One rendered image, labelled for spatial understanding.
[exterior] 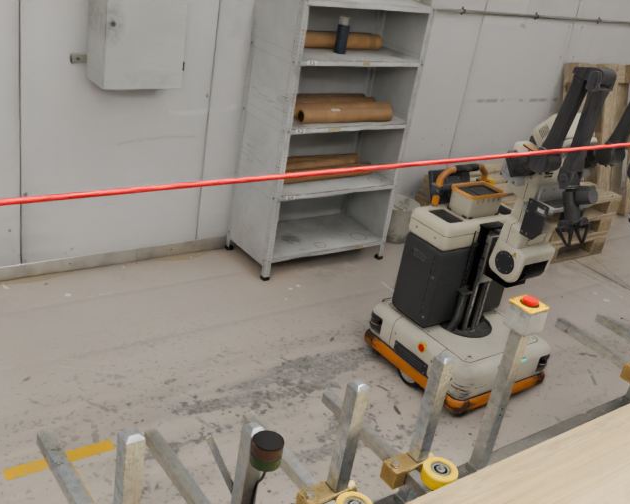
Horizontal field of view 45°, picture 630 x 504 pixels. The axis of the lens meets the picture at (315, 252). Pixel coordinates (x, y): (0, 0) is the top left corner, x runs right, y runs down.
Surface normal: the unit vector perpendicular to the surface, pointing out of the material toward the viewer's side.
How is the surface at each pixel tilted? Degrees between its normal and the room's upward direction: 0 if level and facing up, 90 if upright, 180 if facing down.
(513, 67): 90
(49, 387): 0
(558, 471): 0
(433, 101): 90
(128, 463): 90
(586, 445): 0
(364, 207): 90
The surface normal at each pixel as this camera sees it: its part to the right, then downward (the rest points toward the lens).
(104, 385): 0.16, -0.89
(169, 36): 0.58, 0.43
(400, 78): -0.80, 0.14
